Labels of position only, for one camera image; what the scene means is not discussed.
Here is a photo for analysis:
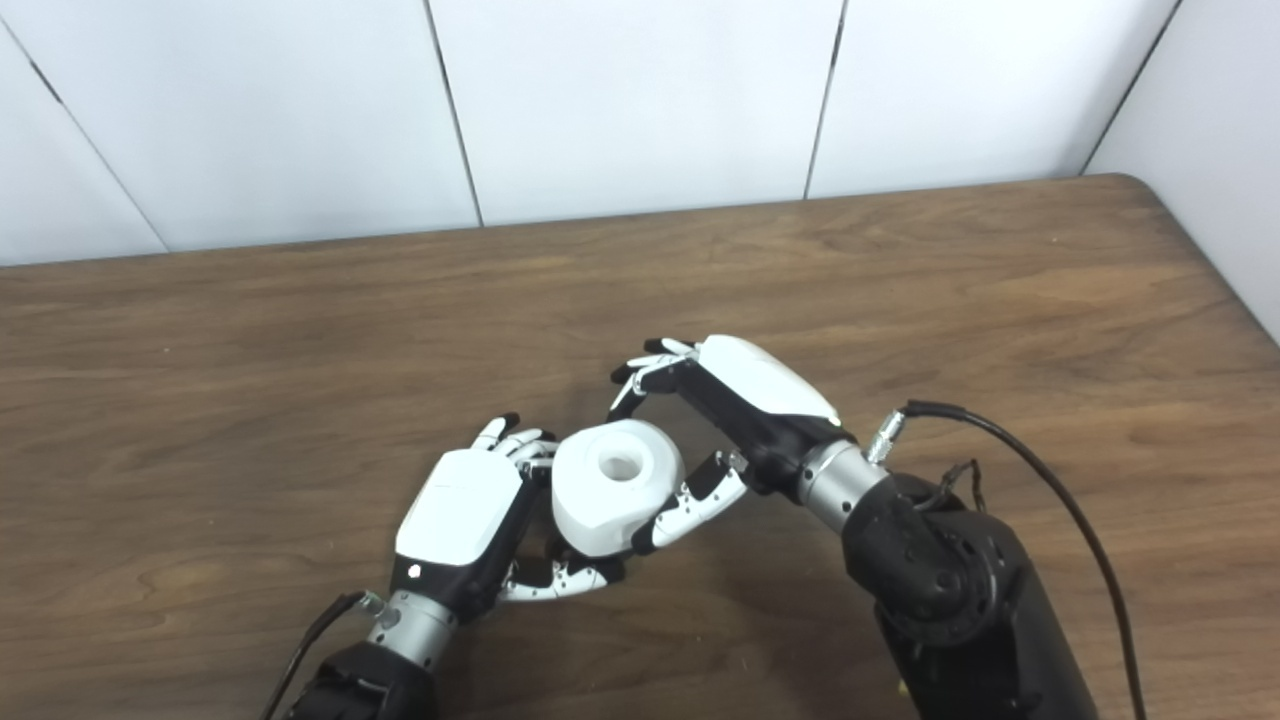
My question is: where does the round white piece with holes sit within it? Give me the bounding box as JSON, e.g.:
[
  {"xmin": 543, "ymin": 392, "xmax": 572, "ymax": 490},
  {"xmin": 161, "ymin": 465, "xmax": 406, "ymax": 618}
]
[{"xmin": 551, "ymin": 419, "xmax": 687, "ymax": 558}]

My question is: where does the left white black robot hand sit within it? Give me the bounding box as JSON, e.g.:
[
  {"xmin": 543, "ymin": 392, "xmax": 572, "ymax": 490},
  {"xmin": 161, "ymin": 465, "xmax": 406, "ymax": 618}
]
[{"xmin": 388, "ymin": 413, "xmax": 626, "ymax": 626}]

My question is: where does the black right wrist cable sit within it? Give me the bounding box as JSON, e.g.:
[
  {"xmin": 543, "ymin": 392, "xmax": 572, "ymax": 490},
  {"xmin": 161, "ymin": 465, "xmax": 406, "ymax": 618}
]
[{"xmin": 868, "ymin": 400, "xmax": 1148, "ymax": 720}]

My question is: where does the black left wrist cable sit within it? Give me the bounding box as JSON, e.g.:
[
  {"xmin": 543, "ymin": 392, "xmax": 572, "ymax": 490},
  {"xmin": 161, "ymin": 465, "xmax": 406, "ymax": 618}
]
[{"xmin": 262, "ymin": 592, "xmax": 386, "ymax": 720}]

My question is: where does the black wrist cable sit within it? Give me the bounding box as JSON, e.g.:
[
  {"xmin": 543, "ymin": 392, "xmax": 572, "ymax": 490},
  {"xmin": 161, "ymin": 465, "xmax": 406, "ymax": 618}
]
[
  {"xmin": 868, "ymin": 400, "xmax": 1148, "ymax": 720},
  {"xmin": 262, "ymin": 592, "xmax": 386, "ymax": 720}
]

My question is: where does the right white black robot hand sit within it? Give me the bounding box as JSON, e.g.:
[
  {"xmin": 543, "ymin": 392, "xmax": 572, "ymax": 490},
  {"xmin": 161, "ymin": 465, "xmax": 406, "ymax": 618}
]
[{"xmin": 608, "ymin": 335, "xmax": 859, "ymax": 556}]

